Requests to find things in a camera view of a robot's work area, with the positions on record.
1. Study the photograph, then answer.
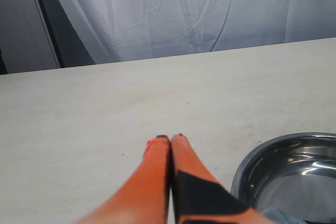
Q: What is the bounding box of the round steel bowl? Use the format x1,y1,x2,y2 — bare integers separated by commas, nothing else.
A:
230,132,335,223

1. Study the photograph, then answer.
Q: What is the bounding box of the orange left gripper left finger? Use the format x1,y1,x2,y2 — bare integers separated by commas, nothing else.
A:
77,135,170,223

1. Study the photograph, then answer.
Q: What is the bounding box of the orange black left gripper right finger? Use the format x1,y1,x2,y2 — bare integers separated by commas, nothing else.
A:
171,133,273,223

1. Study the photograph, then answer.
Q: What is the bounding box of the white backdrop curtain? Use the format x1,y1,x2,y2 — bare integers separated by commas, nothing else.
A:
59,0,335,63

